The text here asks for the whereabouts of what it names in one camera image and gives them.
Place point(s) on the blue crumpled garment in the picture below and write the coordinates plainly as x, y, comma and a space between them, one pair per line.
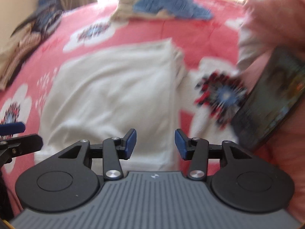
185, 9

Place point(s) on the red floral bed blanket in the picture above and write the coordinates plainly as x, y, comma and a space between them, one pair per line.
206, 45

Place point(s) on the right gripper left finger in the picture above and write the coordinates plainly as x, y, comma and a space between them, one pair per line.
111, 151

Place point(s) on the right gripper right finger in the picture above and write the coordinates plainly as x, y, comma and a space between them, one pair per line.
197, 151

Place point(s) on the beige folded clothes pile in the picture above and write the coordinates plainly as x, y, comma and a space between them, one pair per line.
16, 48

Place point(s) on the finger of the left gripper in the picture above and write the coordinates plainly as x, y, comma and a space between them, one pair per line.
12, 128

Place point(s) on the cream bear sweatshirt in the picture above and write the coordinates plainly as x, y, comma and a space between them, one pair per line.
104, 94

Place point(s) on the person in pink sleeve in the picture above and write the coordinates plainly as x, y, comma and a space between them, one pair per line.
267, 24

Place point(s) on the black smartphone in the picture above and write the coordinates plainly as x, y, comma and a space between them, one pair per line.
278, 90

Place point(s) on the dark folded clothes stack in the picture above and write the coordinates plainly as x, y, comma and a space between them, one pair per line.
44, 20

